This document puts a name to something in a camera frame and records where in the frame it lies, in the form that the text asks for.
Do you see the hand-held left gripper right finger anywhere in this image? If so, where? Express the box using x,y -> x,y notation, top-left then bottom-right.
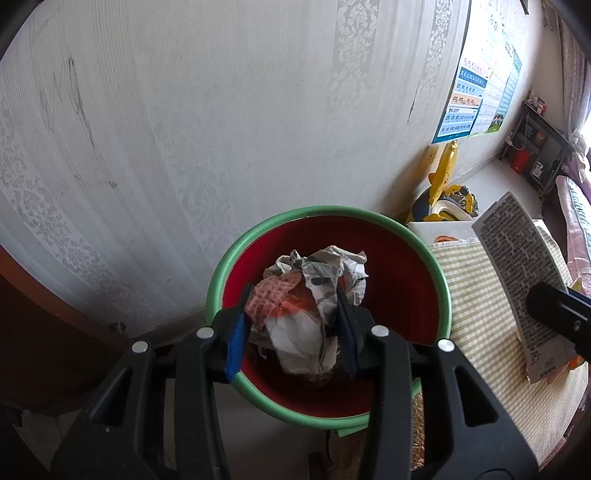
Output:
336,281 -> 541,480

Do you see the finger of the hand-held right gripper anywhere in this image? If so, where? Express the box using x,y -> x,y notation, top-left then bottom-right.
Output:
526,282 -> 591,363

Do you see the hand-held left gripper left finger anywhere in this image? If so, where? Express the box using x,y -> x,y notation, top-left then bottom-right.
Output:
51,284 -> 254,480

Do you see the red patterned wrapper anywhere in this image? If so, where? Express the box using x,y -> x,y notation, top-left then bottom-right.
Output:
245,270 -> 319,330

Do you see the grey white wrapper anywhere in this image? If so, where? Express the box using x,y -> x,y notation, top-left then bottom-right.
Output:
249,244 -> 370,377

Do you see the red bucket with green rim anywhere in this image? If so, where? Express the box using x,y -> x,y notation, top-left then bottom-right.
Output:
205,206 -> 452,430

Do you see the bed with plaid sheet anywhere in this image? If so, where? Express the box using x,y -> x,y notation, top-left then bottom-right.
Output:
554,173 -> 591,287

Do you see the checkered cloth table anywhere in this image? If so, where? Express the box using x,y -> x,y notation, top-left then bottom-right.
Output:
427,226 -> 587,467

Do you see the white table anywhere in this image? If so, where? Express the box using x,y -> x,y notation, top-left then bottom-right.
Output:
406,220 -> 481,245

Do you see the purple pillow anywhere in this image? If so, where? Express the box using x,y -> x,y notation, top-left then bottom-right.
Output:
567,138 -> 591,178

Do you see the red container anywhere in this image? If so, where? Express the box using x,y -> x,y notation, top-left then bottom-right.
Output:
510,148 -> 532,174

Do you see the black metal shelf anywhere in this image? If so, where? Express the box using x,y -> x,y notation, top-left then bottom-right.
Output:
501,100 -> 575,199

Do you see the yellow duck toy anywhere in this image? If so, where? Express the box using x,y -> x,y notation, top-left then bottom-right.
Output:
416,141 -> 459,208

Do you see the dark brown wooden cabinet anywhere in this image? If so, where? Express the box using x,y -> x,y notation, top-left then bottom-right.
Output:
0,244 -> 185,416

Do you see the lace curtain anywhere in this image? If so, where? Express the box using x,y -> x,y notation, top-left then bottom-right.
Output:
556,14 -> 591,139

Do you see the blue letter wall poster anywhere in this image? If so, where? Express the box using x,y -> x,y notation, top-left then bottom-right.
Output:
431,9 -> 497,145

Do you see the white chart wall poster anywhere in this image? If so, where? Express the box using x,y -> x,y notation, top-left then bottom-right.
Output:
473,28 -> 511,137

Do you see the green chart wall poster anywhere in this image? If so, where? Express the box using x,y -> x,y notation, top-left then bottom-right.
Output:
492,41 -> 523,134

